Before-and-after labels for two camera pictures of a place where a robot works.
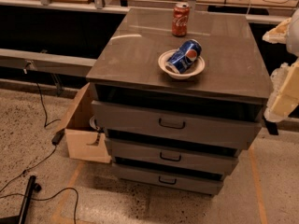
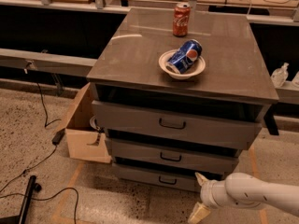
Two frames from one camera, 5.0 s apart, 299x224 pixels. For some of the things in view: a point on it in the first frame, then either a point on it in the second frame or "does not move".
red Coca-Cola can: x=179 y=19 does not move
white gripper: x=293 y=36 -> x=206 y=192
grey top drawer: x=221 y=124 does not move
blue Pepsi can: x=185 y=57 does not move
